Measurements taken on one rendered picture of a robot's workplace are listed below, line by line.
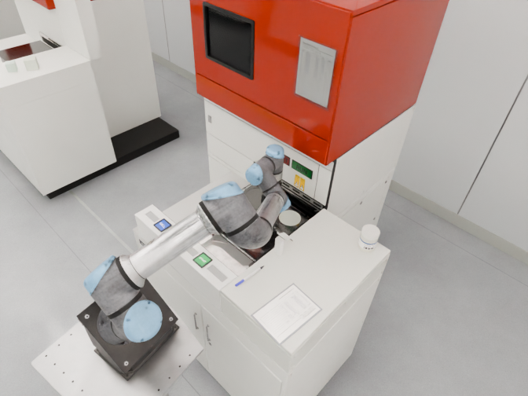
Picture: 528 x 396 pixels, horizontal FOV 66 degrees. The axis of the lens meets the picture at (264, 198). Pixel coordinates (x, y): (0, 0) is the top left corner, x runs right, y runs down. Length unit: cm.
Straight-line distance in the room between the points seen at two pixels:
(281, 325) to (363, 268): 41
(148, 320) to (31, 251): 204
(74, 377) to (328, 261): 99
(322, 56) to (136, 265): 90
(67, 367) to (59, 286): 135
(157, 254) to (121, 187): 231
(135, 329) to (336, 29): 110
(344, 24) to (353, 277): 89
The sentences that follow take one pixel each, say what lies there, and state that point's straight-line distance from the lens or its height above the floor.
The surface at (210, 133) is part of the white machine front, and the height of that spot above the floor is 98.
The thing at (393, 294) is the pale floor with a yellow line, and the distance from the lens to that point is 284.
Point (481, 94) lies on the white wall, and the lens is 296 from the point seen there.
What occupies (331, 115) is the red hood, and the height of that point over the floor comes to 145.
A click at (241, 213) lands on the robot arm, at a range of 120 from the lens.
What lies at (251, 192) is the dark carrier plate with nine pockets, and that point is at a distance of 198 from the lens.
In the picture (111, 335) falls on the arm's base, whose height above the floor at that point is 102.
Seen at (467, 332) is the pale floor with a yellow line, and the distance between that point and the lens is 287.
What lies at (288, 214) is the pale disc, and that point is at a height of 90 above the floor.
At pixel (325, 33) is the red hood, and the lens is 144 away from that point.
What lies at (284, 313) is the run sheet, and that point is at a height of 97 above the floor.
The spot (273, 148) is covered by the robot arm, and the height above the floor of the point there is 127.
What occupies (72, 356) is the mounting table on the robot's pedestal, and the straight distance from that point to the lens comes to 167.
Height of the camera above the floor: 222
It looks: 43 degrees down
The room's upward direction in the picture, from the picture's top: 3 degrees clockwise
